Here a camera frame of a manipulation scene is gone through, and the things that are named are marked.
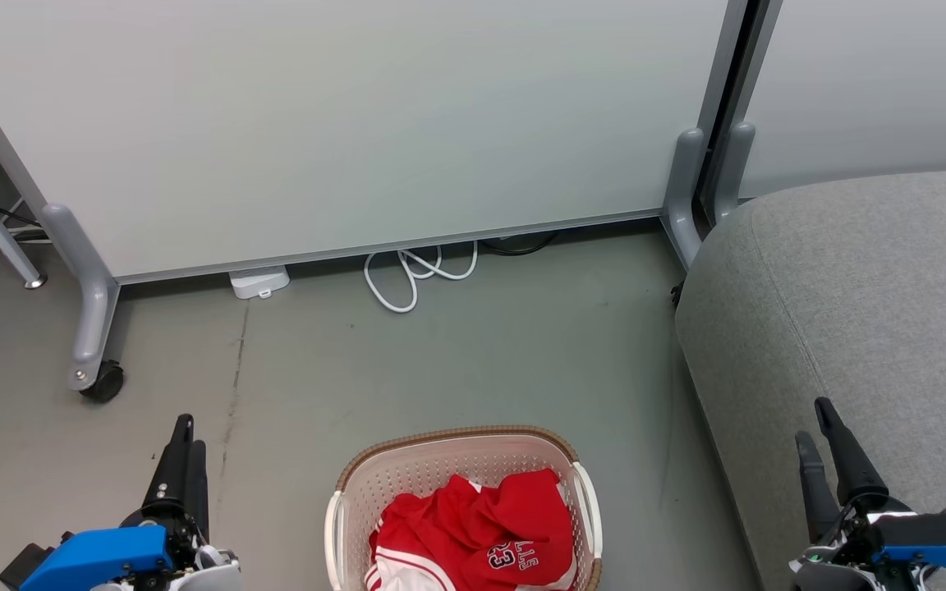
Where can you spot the grey fabric sofa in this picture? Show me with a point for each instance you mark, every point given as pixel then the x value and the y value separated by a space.
pixel 859 312

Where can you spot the narrow white partition panel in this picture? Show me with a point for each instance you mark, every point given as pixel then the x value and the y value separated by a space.
pixel 867 90

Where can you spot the large white partition panel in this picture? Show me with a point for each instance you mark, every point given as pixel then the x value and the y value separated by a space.
pixel 358 123

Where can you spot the red printed basketball jersey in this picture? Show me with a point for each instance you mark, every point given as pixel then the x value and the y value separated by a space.
pixel 489 525

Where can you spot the cream plastic laundry basket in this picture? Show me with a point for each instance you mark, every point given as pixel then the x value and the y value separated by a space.
pixel 407 476

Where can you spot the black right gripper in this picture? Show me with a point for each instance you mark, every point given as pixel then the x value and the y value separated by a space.
pixel 842 566

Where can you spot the small black caster wheel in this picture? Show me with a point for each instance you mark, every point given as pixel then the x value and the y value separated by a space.
pixel 676 294

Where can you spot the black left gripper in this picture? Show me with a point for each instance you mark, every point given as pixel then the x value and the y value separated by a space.
pixel 202 566

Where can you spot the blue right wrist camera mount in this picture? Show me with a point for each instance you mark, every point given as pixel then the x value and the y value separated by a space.
pixel 933 538

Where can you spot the white power adapter box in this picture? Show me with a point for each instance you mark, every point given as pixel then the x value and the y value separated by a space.
pixel 259 281

